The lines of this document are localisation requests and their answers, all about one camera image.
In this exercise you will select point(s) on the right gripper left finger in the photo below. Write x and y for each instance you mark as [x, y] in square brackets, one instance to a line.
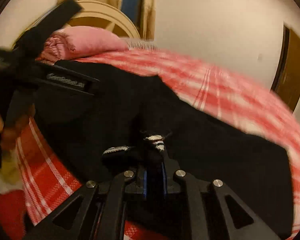
[94, 211]

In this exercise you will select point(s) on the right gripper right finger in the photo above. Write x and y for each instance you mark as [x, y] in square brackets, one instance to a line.
[199, 209]

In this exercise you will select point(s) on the black pants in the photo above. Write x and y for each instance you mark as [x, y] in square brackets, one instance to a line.
[136, 122]

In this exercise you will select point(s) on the person's left hand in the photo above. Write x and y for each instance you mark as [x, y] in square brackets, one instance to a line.
[9, 135]

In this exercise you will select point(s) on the red plaid bed sheet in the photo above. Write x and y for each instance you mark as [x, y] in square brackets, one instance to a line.
[225, 95]

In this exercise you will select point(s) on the pink folded blanket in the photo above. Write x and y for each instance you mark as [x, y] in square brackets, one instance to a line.
[80, 41]

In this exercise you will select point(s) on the cream round headboard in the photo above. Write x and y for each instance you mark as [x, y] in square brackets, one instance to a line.
[102, 15]

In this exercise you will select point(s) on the striped pillow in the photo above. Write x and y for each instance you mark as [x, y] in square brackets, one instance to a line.
[135, 43]

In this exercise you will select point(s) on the window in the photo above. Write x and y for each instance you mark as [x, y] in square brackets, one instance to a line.
[132, 9]

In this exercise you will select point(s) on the beige right curtain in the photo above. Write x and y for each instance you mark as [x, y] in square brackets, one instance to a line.
[147, 19]

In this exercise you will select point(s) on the brown wooden door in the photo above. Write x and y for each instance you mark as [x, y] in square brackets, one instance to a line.
[286, 83]

